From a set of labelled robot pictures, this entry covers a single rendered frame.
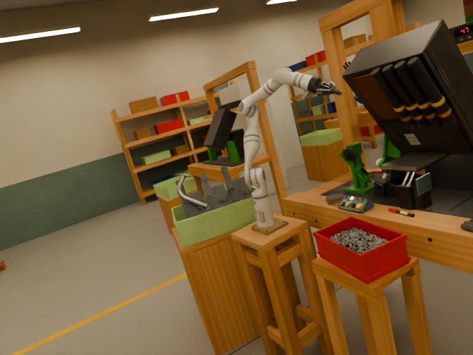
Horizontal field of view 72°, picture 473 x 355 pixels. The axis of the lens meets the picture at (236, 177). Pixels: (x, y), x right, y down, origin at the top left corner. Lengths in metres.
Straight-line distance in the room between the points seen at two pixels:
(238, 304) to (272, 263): 0.68
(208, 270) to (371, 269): 1.15
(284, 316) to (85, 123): 7.01
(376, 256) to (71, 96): 7.61
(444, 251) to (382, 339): 0.40
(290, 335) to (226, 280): 0.55
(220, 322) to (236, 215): 0.72
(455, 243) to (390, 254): 0.23
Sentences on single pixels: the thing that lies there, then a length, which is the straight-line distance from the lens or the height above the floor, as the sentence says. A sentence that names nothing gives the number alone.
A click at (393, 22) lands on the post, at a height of 1.74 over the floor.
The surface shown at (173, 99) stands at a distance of 7.98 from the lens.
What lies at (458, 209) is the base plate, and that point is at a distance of 1.62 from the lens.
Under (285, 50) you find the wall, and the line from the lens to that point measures 10.21.
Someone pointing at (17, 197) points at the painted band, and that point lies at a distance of 8.34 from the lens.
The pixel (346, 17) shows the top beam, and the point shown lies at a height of 1.87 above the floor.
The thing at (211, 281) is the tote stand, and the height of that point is 0.52.
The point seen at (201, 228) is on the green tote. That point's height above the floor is 0.87.
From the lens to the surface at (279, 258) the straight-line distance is 1.77.
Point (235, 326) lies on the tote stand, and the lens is 2.41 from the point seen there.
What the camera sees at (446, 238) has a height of 0.87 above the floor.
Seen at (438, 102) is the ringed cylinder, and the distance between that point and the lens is 1.34.
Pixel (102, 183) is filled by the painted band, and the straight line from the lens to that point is 8.22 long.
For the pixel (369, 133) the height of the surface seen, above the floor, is 0.32.
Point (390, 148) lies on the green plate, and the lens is 1.74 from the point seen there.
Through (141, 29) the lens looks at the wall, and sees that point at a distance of 8.77.
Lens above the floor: 1.53
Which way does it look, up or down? 12 degrees down
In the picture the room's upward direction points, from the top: 16 degrees counter-clockwise
